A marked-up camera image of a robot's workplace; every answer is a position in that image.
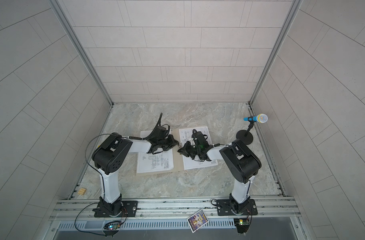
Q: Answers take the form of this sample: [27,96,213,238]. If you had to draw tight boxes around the colourful card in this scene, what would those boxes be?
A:
[187,209,209,233]

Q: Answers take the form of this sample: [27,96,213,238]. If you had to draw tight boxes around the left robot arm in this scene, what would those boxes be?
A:
[91,126,178,218]

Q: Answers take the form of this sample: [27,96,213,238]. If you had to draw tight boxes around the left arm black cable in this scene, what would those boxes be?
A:
[84,133,111,178]

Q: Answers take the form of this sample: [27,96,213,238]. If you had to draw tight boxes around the right circuit board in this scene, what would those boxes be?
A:
[234,219,251,234]

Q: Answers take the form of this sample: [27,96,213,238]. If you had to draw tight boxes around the beige paper folder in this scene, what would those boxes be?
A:
[136,129,184,176]

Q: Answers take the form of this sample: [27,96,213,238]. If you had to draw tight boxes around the drawing paper sheet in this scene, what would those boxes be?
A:
[136,149,174,175]
[178,126,218,170]

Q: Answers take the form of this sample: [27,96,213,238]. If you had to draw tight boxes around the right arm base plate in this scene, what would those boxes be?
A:
[215,198,258,216]

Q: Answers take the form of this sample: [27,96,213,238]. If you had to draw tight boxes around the blue yellow microphone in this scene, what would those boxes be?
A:
[244,114,268,124]

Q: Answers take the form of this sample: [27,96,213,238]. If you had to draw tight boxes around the left green circuit board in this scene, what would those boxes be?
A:
[103,221,121,231]

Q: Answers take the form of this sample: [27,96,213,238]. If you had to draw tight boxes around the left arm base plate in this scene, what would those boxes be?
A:
[92,200,138,218]

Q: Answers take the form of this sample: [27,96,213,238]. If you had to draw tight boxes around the aluminium rail frame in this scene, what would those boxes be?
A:
[49,196,301,221]

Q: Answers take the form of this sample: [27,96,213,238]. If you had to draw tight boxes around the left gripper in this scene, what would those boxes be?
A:
[156,134,180,151]

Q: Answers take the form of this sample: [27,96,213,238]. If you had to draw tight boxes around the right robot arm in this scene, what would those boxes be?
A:
[177,129,262,216]

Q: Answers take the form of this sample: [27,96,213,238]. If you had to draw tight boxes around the small wooden block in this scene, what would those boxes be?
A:
[77,188,86,196]

